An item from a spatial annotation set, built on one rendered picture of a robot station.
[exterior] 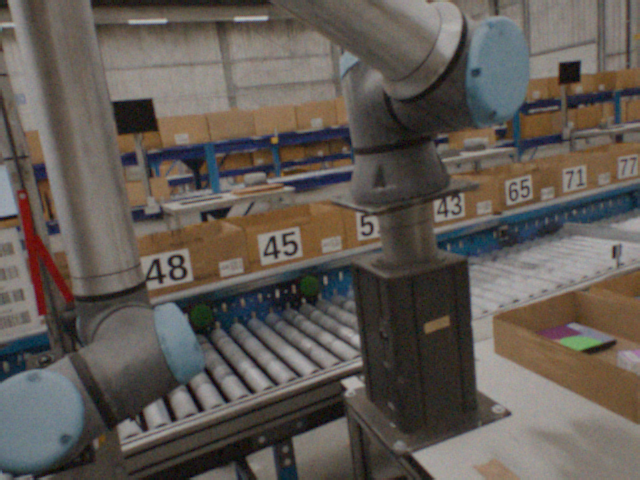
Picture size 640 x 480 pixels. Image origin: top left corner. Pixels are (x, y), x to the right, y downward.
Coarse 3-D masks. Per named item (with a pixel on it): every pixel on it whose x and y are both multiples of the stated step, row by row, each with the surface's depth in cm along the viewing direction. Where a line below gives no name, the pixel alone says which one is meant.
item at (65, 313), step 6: (66, 306) 96; (72, 306) 95; (60, 312) 95; (66, 312) 94; (72, 312) 94; (60, 318) 94; (66, 318) 93; (72, 318) 94; (60, 324) 94; (66, 324) 93; (72, 324) 94; (66, 330) 94; (72, 330) 94; (78, 336) 96; (78, 342) 97
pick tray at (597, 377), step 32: (512, 320) 128; (544, 320) 132; (576, 320) 136; (608, 320) 127; (512, 352) 121; (544, 352) 111; (576, 352) 103; (608, 352) 118; (576, 384) 104; (608, 384) 97
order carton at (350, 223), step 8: (328, 200) 221; (344, 216) 192; (352, 216) 194; (344, 224) 193; (352, 224) 194; (352, 232) 195; (352, 240) 195; (360, 240) 197; (368, 240) 199; (376, 240) 200; (352, 248) 196
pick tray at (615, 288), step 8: (632, 272) 142; (608, 280) 139; (616, 280) 140; (624, 280) 141; (632, 280) 142; (592, 288) 136; (600, 288) 133; (608, 288) 139; (616, 288) 140; (624, 288) 141; (632, 288) 142; (608, 296) 131; (616, 296) 129; (624, 296) 127; (632, 296) 143; (632, 304) 125
